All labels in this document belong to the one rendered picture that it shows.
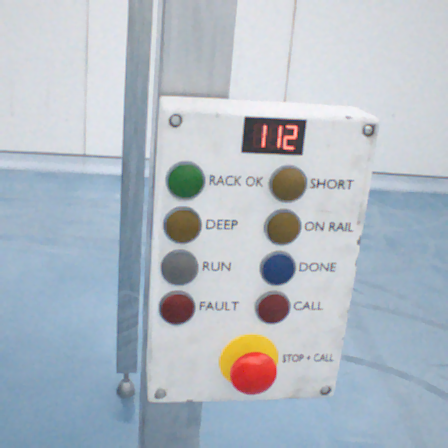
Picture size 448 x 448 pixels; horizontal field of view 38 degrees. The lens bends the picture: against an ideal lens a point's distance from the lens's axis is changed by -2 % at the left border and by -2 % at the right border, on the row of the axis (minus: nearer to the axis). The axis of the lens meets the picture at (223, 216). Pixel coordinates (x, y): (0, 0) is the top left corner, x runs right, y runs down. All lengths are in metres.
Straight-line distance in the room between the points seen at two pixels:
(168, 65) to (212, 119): 0.07
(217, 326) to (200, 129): 0.17
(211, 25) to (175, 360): 0.28
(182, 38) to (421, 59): 3.70
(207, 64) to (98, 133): 3.49
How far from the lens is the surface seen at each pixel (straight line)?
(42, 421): 1.95
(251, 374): 0.55
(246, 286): 0.54
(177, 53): 0.54
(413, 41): 4.17
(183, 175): 0.49
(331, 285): 0.56
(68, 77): 3.98
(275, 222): 0.52
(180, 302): 0.53
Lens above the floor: 1.20
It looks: 20 degrees down
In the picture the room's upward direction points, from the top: 5 degrees clockwise
